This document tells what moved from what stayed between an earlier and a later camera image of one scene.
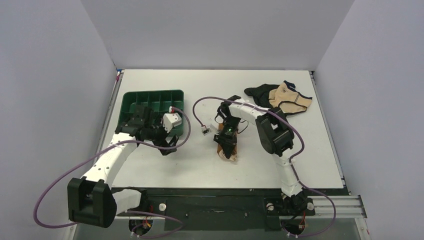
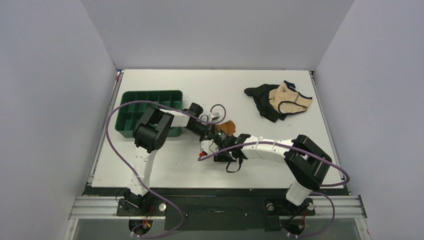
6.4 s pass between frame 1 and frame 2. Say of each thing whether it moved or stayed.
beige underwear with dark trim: stayed
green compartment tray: stayed
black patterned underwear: stayed
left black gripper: moved
